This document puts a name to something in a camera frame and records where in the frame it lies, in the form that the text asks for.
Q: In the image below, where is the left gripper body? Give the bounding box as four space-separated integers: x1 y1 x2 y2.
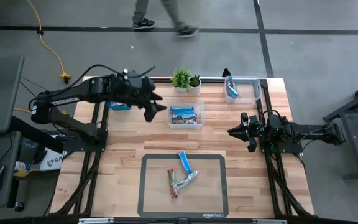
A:
113 70 158 123

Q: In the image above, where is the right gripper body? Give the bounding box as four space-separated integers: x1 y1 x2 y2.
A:
241 112 264 152

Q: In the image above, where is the silver and green granola bar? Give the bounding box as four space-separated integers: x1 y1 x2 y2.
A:
175 167 200 190

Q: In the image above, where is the red and green granola bar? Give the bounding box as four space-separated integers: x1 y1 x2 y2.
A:
167 169 180 200

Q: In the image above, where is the blue plastic bin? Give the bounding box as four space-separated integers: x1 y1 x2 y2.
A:
106 100 132 111

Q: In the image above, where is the leafy plant in white pot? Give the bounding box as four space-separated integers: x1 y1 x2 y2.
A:
170 68 192 93

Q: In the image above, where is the clear plastic bin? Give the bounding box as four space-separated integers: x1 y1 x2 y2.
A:
224 75 263 105

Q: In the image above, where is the succulent in round white pot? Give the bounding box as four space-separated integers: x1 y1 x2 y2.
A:
187 74 202 95

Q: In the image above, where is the frosted plastic bin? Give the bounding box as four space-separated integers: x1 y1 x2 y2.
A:
166 100 206 130

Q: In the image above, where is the person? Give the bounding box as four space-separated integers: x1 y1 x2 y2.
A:
131 0 201 39

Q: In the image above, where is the grey baking mat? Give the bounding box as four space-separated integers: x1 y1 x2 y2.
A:
137 153 230 219

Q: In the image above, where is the white printed bag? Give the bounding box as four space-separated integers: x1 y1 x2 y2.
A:
39 148 65 172

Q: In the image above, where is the bottle with yellow label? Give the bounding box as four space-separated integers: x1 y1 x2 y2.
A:
13 160 32 178

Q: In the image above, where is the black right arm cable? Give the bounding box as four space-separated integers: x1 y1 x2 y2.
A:
261 108 284 125

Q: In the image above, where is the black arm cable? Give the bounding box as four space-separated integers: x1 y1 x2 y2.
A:
31 63 157 103
261 108 284 125

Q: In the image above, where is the black aluminium table frame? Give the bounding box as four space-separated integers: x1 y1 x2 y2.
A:
50 67 315 218

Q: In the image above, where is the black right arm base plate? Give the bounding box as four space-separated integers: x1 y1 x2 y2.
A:
259 129 304 155

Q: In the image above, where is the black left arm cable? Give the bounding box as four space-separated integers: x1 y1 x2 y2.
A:
31 63 157 103

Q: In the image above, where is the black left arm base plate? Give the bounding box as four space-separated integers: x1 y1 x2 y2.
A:
62 127 108 153

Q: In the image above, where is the silver metal bracket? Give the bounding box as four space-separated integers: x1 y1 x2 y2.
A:
252 218 288 224
78 217 114 224

